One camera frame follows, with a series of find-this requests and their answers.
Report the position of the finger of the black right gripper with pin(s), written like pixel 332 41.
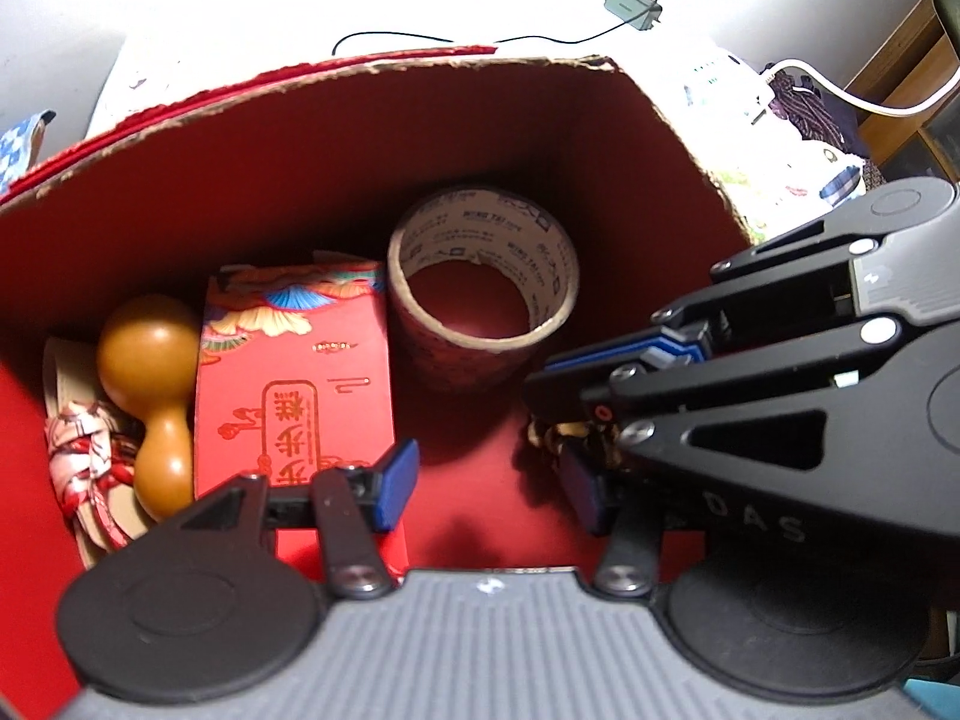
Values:
pixel 585 397
pixel 658 347

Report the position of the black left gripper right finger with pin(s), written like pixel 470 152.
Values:
pixel 760 619

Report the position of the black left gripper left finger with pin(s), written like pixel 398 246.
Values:
pixel 234 588

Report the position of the small dark gold object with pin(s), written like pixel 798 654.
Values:
pixel 591 440

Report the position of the brown packing tape roll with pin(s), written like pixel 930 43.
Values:
pixel 479 280

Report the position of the brown wooden gourd massager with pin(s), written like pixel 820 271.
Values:
pixel 148 354

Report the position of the red white knotted charm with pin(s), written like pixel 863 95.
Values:
pixel 91 448

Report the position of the red printed paper packet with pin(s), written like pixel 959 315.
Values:
pixel 294 374

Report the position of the dark patterned cloth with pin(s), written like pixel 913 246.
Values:
pixel 816 116

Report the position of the teal power adapter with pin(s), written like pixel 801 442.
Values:
pixel 639 14

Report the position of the red cardboard box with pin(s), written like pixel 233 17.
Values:
pixel 306 159

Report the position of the wooden glass door cabinet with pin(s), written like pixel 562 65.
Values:
pixel 915 60

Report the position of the blue white patterned cloth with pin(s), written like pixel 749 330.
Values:
pixel 20 146

